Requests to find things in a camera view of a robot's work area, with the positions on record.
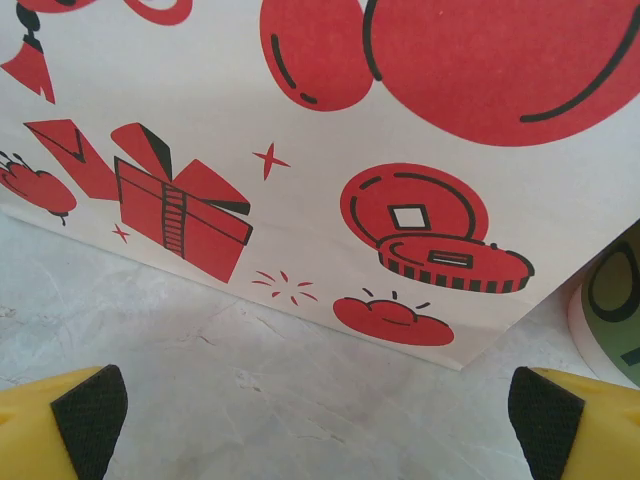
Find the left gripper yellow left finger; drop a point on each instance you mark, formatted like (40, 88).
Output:
(45, 430)

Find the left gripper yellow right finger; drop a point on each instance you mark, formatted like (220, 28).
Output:
(585, 435)

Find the white paper bag red prints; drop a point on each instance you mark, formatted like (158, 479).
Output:
(300, 225)

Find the open green paper cup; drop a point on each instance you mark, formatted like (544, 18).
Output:
(615, 300)

